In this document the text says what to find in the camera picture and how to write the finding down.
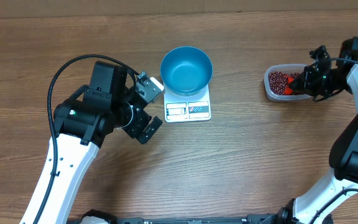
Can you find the clear plastic container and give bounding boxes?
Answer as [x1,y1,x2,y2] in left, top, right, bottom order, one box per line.
[264,63,311,101]

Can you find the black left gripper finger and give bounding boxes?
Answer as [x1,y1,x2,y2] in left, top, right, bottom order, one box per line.
[137,116,163,144]
[134,90,154,105]

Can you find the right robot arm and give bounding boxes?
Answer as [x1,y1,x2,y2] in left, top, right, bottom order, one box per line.
[263,37,358,224]

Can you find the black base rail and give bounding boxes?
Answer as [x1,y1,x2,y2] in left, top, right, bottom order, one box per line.
[67,208,291,224]

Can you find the blue bowl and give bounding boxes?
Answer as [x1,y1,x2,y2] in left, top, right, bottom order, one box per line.
[160,46,214,96]

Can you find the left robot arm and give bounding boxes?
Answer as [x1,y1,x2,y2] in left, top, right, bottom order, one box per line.
[21,61,164,223]

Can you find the white kitchen scale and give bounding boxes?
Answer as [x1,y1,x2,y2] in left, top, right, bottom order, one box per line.
[163,85,212,123]

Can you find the red beans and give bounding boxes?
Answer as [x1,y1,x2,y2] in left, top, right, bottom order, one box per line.
[268,71,300,95]

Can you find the red measuring scoop blue handle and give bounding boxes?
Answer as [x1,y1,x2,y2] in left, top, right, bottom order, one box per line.
[283,76,294,95]

